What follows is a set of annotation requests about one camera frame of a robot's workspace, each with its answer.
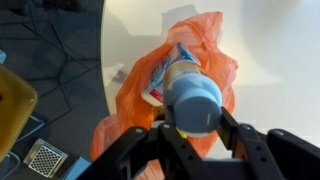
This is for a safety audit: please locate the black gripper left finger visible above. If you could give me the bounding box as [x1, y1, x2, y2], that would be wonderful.
[78, 105, 214, 180]

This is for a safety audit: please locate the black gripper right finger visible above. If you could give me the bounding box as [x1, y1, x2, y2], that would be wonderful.
[218, 107, 320, 180]

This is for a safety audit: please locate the white bottle orange label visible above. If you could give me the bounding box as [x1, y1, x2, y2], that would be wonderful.
[163, 59, 224, 138]

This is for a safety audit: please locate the brown bottle yellow cap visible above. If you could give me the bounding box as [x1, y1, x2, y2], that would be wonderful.
[152, 106, 167, 124]

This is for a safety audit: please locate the orange plastic bag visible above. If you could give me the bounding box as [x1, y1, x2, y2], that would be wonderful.
[89, 11, 240, 180]

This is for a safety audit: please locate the flat light blue piece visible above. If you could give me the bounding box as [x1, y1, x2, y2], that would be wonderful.
[59, 156, 93, 180]

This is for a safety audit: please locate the perforated metal block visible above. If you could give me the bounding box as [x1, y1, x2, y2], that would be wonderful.
[22, 138, 69, 179]

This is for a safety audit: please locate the blue rimmed dark tray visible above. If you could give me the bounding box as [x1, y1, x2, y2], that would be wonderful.
[0, 114, 46, 180]

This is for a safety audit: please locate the yellow translucent tray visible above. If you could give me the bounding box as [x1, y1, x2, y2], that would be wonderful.
[0, 64, 40, 164]

